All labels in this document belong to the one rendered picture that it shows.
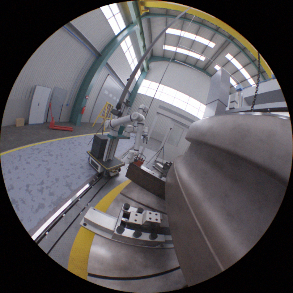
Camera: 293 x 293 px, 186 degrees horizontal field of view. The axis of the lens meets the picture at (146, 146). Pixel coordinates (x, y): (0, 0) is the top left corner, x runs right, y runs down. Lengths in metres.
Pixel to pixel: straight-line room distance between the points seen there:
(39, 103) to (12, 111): 1.75
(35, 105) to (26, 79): 1.57
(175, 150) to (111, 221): 4.40
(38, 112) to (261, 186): 6.41
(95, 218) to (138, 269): 0.72
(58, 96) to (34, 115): 2.01
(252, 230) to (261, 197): 0.17
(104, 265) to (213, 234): 0.94
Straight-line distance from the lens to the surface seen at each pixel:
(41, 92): 5.81
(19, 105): 6.18
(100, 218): 1.09
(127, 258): 1.17
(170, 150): 4.78
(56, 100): 6.76
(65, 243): 1.52
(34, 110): 5.82
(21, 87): 6.19
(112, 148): 2.34
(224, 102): 4.82
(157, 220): 0.80
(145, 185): 1.82
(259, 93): 7.31
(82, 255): 1.46
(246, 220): 0.60
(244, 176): 0.60
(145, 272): 1.22
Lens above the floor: 1.45
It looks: 12 degrees down
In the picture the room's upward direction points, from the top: 22 degrees clockwise
